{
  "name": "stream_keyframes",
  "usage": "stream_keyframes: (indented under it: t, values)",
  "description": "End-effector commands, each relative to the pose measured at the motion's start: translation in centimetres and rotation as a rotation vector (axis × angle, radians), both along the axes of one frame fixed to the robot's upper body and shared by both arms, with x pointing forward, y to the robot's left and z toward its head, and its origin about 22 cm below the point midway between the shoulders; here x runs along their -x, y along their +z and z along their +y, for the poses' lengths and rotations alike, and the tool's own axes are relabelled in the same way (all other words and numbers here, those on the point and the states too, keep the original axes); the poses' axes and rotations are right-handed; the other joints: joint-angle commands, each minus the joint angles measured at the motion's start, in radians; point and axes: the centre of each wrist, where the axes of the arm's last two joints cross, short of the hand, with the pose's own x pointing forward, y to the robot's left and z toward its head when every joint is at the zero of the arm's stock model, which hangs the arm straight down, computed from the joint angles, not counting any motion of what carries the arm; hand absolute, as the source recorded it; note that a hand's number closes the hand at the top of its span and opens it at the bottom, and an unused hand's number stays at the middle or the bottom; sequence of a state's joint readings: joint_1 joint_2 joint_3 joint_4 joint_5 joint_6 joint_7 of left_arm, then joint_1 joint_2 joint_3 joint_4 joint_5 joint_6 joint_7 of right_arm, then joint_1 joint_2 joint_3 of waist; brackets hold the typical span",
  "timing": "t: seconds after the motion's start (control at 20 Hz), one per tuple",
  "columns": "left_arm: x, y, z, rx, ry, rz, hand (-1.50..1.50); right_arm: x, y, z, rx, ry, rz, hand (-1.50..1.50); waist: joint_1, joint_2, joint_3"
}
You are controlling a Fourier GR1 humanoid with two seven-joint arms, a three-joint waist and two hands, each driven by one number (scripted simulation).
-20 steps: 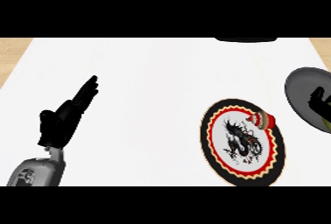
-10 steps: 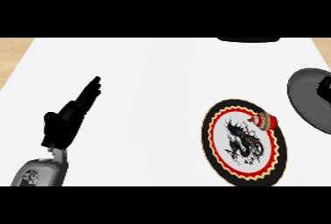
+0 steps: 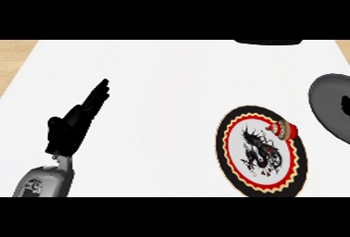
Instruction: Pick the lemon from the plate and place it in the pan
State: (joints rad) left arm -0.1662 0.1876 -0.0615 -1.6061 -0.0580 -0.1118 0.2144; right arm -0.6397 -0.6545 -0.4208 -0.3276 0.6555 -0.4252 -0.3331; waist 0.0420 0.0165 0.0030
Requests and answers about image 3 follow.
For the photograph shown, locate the white placemat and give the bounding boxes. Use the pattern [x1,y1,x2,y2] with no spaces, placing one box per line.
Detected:
[0,40,350,198]

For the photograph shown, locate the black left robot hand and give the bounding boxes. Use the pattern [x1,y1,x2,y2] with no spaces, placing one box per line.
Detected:
[44,78,111,157]

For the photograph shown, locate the black appliance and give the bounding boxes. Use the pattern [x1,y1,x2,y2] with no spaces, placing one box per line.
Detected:
[233,39,304,46]

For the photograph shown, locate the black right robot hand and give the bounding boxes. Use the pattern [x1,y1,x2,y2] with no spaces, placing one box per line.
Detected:
[341,95,350,117]

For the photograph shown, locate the grey pan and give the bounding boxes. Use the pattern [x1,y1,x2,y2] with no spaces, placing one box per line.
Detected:
[307,73,350,144]

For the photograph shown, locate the red cupcake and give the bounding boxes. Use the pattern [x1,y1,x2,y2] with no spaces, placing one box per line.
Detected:
[264,119,301,142]

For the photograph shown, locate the black red dragon plate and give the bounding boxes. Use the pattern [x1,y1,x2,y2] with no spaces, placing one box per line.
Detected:
[214,105,309,198]

